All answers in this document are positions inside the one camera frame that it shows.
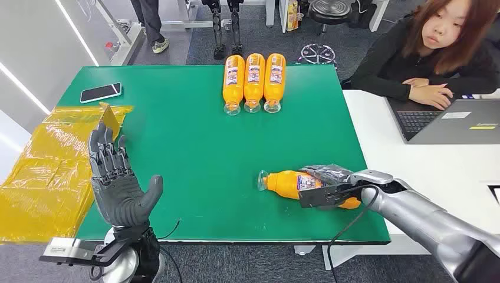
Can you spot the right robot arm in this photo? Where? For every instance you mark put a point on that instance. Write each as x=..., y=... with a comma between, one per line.
x=429, y=226

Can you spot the black stool with chrome base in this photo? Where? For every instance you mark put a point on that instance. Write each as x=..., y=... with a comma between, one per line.
x=330, y=9

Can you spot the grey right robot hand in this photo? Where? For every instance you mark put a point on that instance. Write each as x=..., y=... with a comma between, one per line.
x=330, y=173

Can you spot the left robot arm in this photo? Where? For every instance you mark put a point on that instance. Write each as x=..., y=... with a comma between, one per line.
x=127, y=265

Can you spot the grey laptop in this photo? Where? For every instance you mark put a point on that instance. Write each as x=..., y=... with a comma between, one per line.
x=457, y=125

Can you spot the standing person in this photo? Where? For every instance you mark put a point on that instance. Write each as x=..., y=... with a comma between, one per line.
x=150, y=19

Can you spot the white desk leg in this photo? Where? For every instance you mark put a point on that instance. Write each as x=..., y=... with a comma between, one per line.
x=378, y=15

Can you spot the black humanoid robot leg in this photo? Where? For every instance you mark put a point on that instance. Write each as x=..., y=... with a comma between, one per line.
x=217, y=27
x=235, y=27

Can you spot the green table mat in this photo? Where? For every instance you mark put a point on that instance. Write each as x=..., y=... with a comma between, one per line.
x=195, y=156

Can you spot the yellow packet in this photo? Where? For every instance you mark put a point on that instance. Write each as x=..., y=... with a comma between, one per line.
x=292, y=15

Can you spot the orange juice bottle clear cap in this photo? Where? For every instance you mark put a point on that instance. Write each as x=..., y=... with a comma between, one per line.
x=233, y=80
x=284, y=184
x=275, y=78
x=254, y=78

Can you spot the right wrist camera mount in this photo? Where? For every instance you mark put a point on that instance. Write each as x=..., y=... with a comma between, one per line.
x=316, y=196

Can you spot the yellow plastic bag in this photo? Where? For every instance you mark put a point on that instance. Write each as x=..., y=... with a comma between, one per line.
x=47, y=175

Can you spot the seated person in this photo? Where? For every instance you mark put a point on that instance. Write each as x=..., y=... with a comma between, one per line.
x=394, y=62

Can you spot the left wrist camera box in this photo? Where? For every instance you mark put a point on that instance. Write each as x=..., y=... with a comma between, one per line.
x=62, y=248

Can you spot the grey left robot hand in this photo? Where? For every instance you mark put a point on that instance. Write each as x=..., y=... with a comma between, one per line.
x=119, y=195

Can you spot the black smartphone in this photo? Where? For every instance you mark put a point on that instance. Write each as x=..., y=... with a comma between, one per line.
x=101, y=93

